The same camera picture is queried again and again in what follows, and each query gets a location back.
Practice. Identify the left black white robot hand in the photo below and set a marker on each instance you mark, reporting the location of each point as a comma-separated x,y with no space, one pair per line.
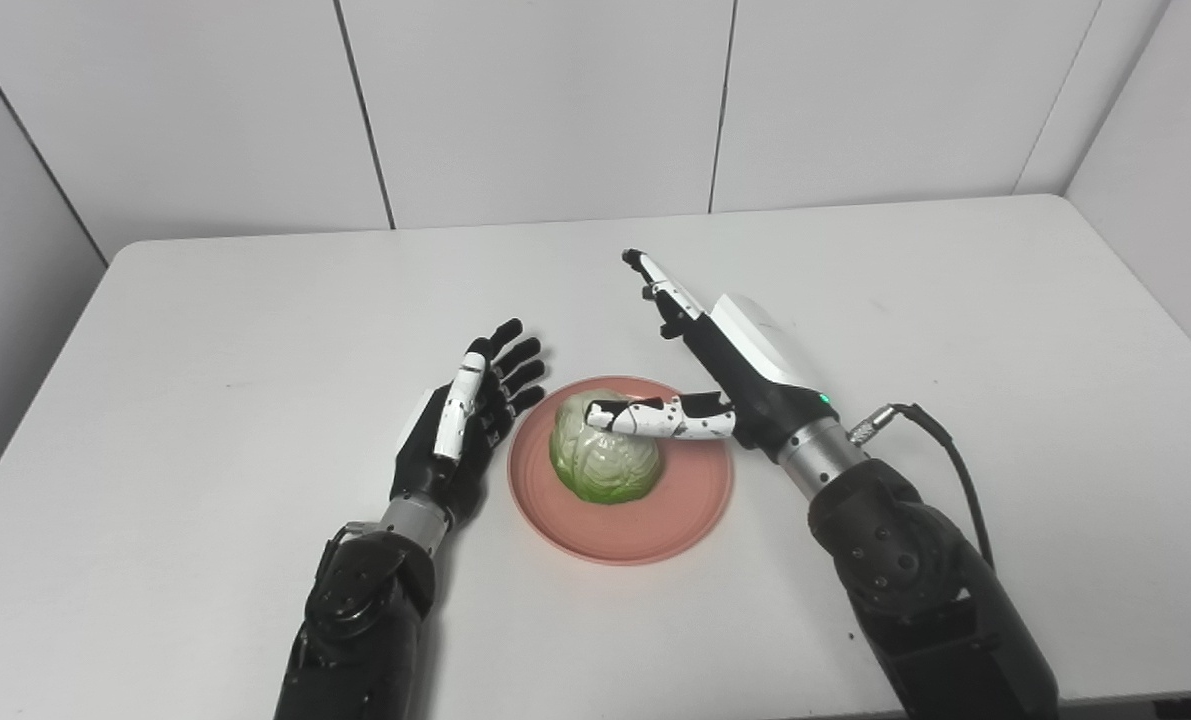
425,470

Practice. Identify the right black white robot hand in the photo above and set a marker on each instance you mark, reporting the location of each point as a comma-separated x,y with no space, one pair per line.
765,390

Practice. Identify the pink plastic plate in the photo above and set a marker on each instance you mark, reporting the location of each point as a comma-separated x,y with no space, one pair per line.
655,520

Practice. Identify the green white toy cabbage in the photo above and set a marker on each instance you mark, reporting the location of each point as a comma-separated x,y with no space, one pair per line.
605,470

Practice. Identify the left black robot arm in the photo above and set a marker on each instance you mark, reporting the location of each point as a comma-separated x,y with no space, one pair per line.
355,620

